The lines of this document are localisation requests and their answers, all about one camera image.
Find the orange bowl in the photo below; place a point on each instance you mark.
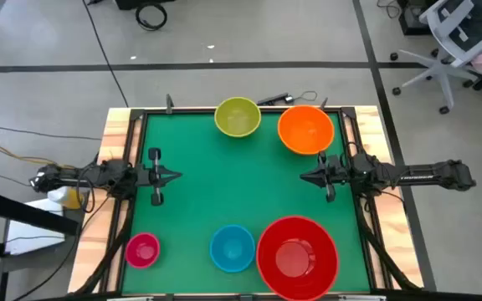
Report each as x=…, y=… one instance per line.
x=306, y=129

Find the black equipment box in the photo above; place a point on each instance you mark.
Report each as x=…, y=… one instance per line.
x=412, y=18

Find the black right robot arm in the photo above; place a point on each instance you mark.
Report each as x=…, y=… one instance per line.
x=416, y=176

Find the black frame clamp post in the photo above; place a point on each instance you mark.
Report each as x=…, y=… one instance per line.
x=169, y=104
x=323, y=105

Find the large red bowl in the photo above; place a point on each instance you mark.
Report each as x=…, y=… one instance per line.
x=295, y=259

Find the white paper sheet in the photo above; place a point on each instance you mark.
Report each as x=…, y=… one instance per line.
x=32, y=234

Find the black desk beam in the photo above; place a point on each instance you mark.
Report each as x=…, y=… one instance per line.
x=27, y=213

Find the yellow-green bowl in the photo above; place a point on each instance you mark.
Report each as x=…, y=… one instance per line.
x=237, y=117

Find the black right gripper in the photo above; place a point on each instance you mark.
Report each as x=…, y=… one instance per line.
x=337, y=171

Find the yellow bottle with white cap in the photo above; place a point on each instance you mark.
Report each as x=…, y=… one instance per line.
x=71, y=200

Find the green table mat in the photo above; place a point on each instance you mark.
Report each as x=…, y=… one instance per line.
x=232, y=184

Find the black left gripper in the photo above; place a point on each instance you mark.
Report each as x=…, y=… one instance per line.
x=155, y=175

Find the grey office chair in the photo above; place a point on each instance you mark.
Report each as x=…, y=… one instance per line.
x=454, y=37

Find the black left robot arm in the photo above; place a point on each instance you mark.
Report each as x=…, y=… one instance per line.
x=98, y=175

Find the blue bowl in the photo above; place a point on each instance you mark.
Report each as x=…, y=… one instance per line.
x=232, y=248

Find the small pink bowl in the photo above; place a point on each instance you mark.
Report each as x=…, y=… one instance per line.
x=142, y=251

